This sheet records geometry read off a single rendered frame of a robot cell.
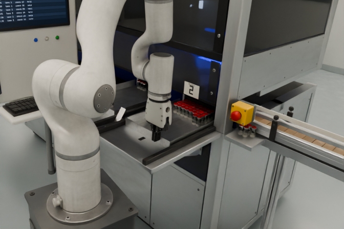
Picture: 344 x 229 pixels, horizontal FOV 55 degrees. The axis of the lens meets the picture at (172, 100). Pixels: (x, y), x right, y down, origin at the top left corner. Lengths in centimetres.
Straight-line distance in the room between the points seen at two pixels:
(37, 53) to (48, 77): 105
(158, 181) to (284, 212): 102
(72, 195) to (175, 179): 84
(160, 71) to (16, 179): 181
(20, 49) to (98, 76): 110
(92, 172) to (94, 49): 34
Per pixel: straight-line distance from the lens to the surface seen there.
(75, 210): 101
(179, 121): 147
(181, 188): 172
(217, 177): 153
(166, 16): 106
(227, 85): 133
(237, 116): 130
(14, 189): 262
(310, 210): 261
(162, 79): 114
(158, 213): 196
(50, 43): 193
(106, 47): 84
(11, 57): 186
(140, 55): 118
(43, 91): 88
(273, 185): 156
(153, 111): 120
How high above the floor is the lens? 154
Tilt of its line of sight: 23 degrees down
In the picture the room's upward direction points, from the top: 4 degrees clockwise
